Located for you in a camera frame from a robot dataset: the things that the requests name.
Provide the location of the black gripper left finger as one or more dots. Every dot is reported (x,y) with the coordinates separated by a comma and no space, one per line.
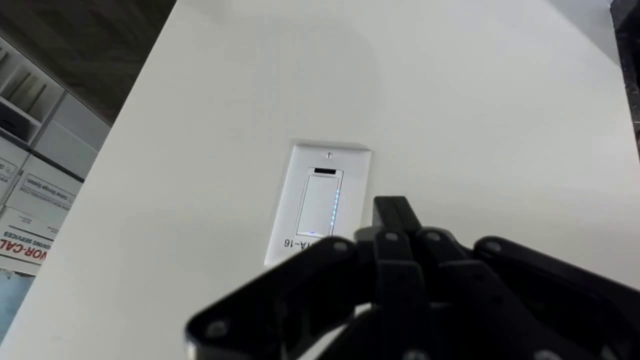
(301,293)

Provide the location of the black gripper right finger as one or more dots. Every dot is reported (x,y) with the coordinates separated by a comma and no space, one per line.
(520,293)

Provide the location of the white red-lettered label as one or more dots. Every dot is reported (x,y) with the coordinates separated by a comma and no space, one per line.
(23,246)

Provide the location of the white shelf unit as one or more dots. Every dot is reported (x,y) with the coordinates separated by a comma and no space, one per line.
(30,101)

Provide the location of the white wall switch plate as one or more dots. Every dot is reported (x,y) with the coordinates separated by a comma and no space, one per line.
(320,201)

